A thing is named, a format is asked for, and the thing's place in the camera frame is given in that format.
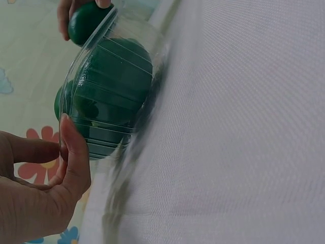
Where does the person's left hand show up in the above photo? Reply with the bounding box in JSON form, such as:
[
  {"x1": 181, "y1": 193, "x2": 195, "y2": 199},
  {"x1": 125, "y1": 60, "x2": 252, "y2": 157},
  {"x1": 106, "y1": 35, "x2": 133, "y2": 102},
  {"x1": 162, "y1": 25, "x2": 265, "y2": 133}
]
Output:
[{"x1": 0, "y1": 113, "x2": 92, "y2": 244}]

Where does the person's right hand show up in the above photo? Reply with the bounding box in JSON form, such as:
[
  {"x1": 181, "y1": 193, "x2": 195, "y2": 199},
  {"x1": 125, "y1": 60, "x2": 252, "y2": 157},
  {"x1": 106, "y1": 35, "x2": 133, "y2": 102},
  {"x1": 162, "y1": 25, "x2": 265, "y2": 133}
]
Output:
[{"x1": 56, "y1": 0, "x2": 115, "y2": 42}]

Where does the small green round fruit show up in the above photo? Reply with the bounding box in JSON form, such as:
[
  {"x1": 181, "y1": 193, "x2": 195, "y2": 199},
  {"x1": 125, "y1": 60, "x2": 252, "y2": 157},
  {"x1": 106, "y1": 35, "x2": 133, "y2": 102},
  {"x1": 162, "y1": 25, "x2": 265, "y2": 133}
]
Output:
[{"x1": 68, "y1": 2, "x2": 119, "y2": 47}]

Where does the clear glass bowl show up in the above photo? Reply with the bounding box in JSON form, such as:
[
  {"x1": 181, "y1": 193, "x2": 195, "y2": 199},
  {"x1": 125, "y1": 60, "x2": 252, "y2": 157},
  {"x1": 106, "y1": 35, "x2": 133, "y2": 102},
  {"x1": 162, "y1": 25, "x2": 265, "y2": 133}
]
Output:
[{"x1": 58, "y1": 6, "x2": 176, "y2": 194}]

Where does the large green round fruit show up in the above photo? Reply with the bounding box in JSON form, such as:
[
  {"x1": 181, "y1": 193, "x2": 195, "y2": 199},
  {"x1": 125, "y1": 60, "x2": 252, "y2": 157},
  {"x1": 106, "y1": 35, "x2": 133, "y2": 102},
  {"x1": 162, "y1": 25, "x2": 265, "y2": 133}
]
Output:
[{"x1": 73, "y1": 37, "x2": 154, "y2": 123}]

